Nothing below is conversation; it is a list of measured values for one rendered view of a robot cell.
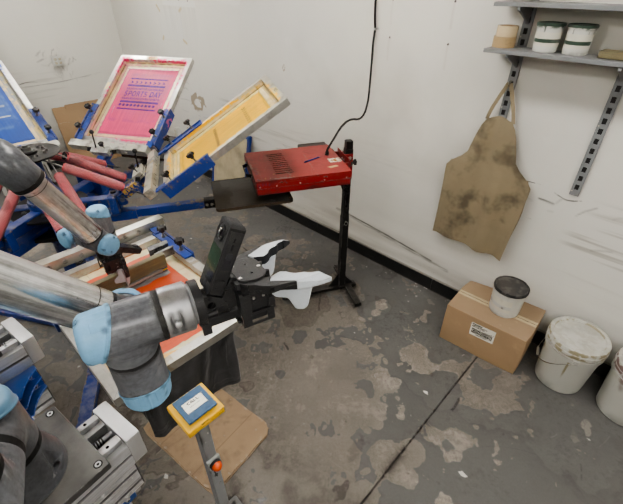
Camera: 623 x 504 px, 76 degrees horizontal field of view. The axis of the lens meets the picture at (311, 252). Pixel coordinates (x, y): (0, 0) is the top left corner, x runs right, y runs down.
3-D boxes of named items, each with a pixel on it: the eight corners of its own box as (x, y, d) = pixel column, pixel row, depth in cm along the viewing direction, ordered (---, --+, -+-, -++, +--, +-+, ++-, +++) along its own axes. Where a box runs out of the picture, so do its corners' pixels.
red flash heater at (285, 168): (332, 158, 278) (332, 141, 271) (356, 186, 242) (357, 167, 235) (245, 168, 264) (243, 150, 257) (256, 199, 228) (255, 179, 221)
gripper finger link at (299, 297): (332, 302, 63) (275, 301, 64) (331, 270, 60) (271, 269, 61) (331, 314, 60) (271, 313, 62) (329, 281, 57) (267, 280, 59)
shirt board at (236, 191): (279, 184, 274) (279, 173, 270) (294, 211, 243) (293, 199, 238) (66, 210, 244) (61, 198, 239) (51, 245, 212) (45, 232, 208)
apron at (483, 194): (508, 259, 258) (568, 88, 198) (503, 263, 254) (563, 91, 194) (435, 229, 288) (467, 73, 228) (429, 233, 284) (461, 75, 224)
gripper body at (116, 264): (100, 268, 161) (90, 243, 154) (120, 259, 166) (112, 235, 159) (108, 276, 157) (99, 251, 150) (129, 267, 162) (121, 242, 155)
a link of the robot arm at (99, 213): (77, 210, 144) (97, 200, 150) (87, 235, 151) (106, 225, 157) (92, 215, 141) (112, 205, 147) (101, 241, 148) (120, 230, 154)
